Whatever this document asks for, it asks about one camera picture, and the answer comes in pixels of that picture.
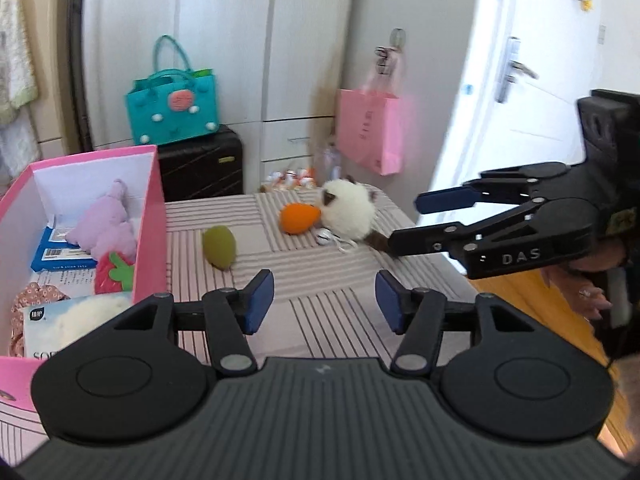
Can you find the striped table cover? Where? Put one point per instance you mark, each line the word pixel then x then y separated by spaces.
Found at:
pixel 310 305

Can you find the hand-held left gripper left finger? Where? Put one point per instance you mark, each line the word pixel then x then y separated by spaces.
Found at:
pixel 257 300

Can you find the orange plush ball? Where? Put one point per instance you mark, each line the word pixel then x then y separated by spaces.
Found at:
pixel 297 217

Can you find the white door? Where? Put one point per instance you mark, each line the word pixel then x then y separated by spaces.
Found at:
pixel 550 35

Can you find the white cat plush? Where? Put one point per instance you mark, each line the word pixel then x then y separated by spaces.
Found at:
pixel 350 207

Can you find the pink strawberry plush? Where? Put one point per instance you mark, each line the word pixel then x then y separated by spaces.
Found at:
pixel 105 275

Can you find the clear plastic bottle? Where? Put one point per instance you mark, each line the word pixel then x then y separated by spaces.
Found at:
pixel 331 160

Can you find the small orange white figurines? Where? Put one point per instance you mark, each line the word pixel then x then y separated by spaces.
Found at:
pixel 292 178

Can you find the person's right hand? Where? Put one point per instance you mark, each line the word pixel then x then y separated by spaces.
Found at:
pixel 592 300

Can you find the pink cardboard box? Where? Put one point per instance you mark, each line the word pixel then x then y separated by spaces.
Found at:
pixel 150 220

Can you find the pink paper bag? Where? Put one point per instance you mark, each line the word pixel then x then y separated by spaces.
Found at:
pixel 370 130

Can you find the white fluffy cardigan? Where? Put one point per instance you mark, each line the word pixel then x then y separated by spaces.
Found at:
pixel 15 60

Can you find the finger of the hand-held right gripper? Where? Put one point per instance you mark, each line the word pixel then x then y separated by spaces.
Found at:
pixel 425 241
pixel 442 199

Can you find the green plush ball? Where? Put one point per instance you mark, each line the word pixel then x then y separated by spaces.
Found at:
pixel 220 247

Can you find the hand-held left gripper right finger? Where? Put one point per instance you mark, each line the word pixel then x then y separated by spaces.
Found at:
pixel 390 300

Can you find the teal tote bag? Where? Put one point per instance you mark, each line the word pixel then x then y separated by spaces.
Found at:
pixel 170 115

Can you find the black suitcase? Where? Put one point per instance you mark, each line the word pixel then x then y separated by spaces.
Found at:
pixel 200 170

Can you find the purple plush toy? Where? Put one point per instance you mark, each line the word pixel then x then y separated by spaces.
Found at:
pixel 100 220

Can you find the grey wardrobe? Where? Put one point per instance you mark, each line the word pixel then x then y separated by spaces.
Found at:
pixel 225 35

